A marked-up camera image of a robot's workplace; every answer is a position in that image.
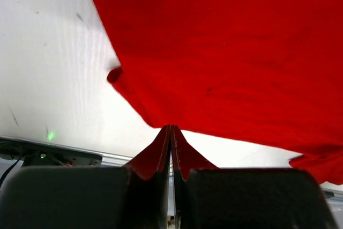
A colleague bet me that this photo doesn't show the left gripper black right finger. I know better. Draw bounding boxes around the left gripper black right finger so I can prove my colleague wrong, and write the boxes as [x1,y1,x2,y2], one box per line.
[170,124,340,229]

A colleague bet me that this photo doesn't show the red t-shirt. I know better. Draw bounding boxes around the red t-shirt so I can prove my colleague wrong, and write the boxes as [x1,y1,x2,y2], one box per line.
[93,0,342,184]

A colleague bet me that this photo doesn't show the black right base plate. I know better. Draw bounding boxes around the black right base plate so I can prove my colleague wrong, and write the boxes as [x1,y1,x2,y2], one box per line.
[1,138,102,167]

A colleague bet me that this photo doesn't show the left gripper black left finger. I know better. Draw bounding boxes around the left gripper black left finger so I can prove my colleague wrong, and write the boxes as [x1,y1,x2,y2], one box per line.
[0,124,172,229]

